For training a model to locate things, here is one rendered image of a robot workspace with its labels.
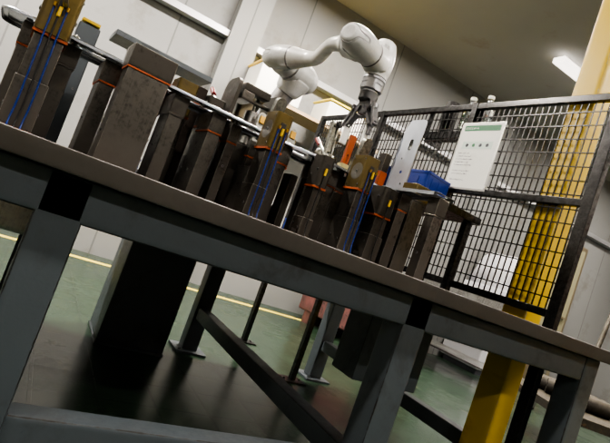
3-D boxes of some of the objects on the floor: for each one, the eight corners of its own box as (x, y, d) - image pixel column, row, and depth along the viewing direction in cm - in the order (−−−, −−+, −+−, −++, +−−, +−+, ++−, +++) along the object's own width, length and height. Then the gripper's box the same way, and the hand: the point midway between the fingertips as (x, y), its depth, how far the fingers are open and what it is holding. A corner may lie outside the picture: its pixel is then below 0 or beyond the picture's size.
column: (87, 322, 240) (137, 193, 245) (150, 336, 254) (195, 214, 259) (93, 343, 213) (149, 198, 217) (162, 358, 227) (213, 221, 232)
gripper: (344, 91, 203) (326, 140, 202) (384, 84, 182) (364, 139, 180) (358, 99, 207) (340, 147, 206) (398, 93, 186) (379, 147, 184)
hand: (352, 141), depth 193 cm, fingers open, 13 cm apart
